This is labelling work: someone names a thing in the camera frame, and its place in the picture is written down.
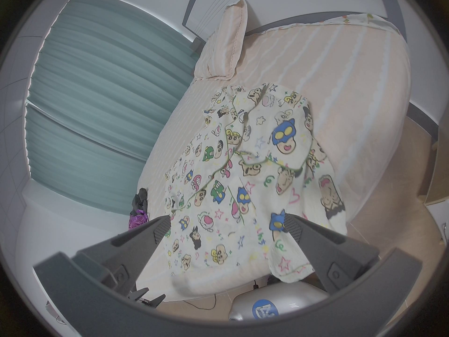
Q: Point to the black garment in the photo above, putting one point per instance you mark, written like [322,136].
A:
[141,198]

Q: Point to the purple satin garment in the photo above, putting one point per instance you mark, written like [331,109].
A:
[137,220]

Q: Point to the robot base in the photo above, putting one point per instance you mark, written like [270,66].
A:
[280,300]

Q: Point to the pink striped pillow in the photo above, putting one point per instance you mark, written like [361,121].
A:
[224,47]

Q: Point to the bed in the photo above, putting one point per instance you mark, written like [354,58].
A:
[350,100]

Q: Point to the white printed pyjama top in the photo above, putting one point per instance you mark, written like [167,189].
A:
[245,188]

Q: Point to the blue-green curtain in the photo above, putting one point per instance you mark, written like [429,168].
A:
[80,160]
[112,65]

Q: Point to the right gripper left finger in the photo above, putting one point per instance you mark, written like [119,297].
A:
[133,251]

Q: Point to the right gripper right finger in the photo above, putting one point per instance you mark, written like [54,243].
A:
[326,255]

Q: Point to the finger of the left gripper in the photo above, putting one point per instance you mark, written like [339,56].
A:
[138,295]
[158,300]

